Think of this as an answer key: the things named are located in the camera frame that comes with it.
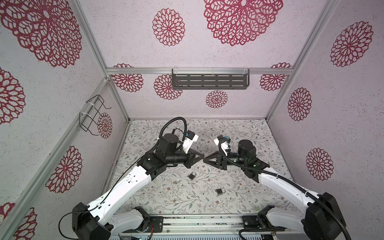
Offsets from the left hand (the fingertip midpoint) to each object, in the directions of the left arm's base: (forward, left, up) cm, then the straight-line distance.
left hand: (201, 158), depth 68 cm
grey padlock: (+3, +4, -26) cm, 26 cm away
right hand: (0, -1, 0) cm, 2 cm away
